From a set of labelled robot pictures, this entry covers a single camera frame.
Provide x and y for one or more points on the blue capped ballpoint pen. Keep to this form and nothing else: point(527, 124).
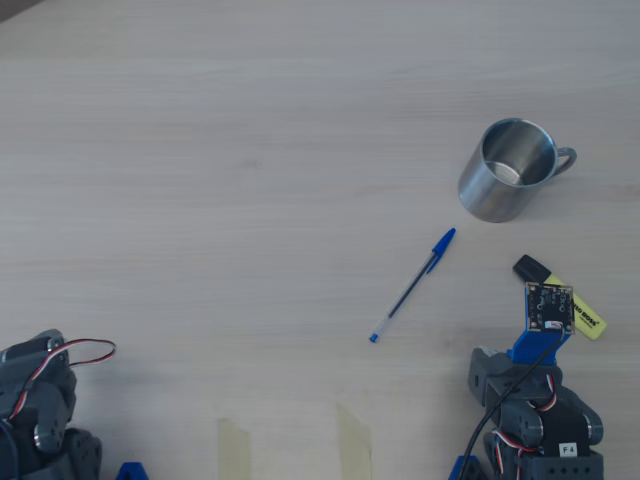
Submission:
point(412, 285)

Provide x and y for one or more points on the camera board on blue mount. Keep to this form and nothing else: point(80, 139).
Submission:
point(547, 305)

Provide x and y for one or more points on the yellow highlighter with black cap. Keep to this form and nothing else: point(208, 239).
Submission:
point(590, 322)

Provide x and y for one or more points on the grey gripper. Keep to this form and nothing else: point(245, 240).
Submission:
point(481, 374)

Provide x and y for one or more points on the silver steel cup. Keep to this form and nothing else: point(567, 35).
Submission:
point(480, 195)

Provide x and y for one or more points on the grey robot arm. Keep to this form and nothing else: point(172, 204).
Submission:
point(570, 425)

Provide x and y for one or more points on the idle grey robot arm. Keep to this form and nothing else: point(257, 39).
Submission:
point(50, 395)

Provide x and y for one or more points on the beige tape strip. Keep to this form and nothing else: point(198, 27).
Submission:
point(354, 445)
point(234, 450)

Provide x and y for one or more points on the blue base clamp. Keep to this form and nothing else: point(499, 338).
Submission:
point(456, 472)
point(132, 472)

